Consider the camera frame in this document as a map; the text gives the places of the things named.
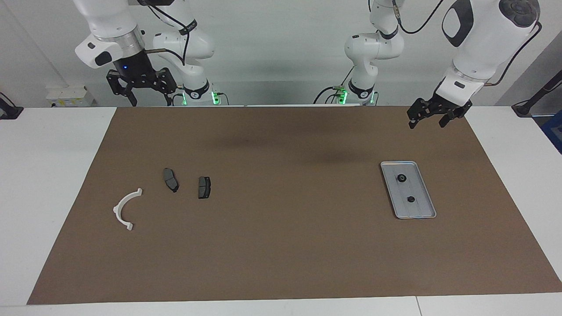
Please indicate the black clamp mount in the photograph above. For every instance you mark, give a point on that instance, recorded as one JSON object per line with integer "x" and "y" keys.
{"x": 9, "y": 109}
{"x": 527, "y": 107}

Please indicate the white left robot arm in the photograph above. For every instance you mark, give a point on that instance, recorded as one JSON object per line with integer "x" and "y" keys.
{"x": 483, "y": 39}

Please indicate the blue crate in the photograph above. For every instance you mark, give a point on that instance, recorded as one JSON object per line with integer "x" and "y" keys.
{"x": 554, "y": 131}

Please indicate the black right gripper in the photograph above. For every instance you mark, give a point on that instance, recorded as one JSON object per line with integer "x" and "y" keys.
{"x": 131, "y": 72}

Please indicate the silver metal tray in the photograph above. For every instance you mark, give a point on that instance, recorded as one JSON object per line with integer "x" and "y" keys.
{"x": 417, "y": 210}

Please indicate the large black bearing gear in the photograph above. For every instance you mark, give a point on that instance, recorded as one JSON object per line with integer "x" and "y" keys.
{"x": 401, "y": 177}

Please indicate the white curved plastic bracket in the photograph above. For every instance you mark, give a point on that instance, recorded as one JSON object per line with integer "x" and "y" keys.
{"x": 117, "y": 213}

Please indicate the white power strip box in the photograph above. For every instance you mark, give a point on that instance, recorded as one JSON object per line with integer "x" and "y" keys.
{"x": 70, "y": 96}

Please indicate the curved dark brake pad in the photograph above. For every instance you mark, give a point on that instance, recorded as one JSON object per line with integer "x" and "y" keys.
{"x": 171, "y": 180}

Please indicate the rectangular dark brake pad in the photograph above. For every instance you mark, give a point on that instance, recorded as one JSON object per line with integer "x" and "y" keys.
{"x": 204, "y": 187}

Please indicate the brown table mat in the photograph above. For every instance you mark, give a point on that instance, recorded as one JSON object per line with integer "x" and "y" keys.
{"x": 281, "y": 245}

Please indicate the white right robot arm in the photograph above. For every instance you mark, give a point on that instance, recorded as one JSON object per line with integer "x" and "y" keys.
{"x": 109, "y": 17}

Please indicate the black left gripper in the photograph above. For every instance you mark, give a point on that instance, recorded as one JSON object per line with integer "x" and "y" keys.
{"x": 443, "y": 104}

